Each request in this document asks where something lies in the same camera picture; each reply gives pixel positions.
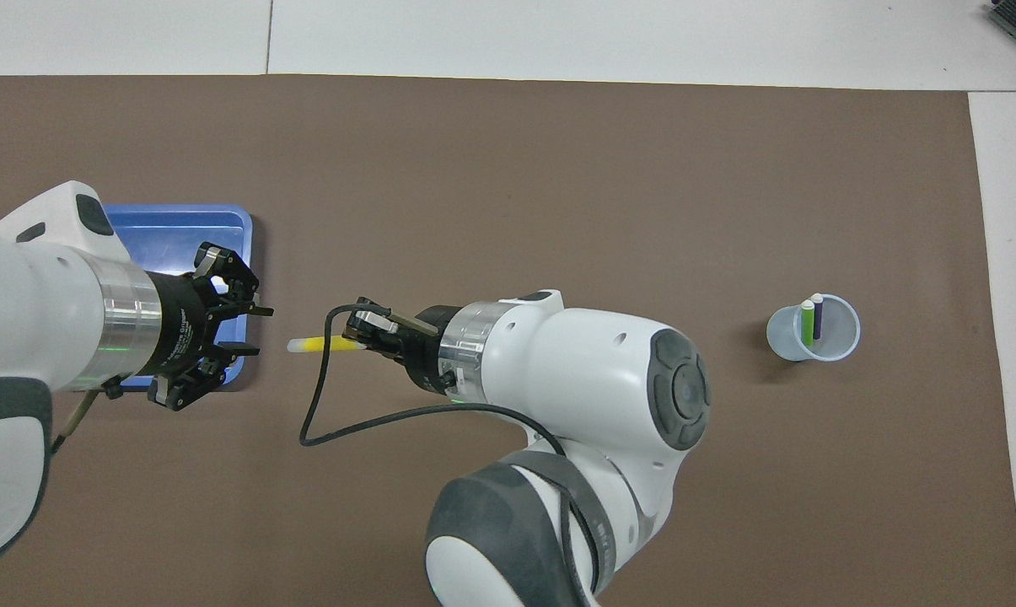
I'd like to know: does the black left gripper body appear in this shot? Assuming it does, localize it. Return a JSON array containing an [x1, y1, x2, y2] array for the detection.
[[103, 242, 261, 413]]

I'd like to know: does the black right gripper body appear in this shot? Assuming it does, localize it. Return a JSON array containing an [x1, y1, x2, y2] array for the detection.
[[380, 304, 464, 396]]

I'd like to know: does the yellow highlighter pen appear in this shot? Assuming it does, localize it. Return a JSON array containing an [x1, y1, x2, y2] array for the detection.
[[286, 336, 368, 355]]

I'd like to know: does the blue plastic tray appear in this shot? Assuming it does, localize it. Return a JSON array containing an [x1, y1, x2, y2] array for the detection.
[[103, 202, 254, 390]]

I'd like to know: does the brown table mat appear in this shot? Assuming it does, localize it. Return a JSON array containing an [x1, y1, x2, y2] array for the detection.
[[0, 74, 1016, 607]]

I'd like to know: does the translucent plastic cup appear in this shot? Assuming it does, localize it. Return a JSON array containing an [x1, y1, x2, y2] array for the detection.
[[766, 293, 862, 363]]

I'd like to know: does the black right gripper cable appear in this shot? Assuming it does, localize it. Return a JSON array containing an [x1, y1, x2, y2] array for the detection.
[[299, 304, 603, 607]]

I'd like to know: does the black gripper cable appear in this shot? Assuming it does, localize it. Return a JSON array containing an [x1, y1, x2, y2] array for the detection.
[[50, 389, 99, 456], [299, 304, 603, 607]]

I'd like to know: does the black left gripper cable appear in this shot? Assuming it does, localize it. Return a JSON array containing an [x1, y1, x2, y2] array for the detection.
[[50, 389, 99, 456]]

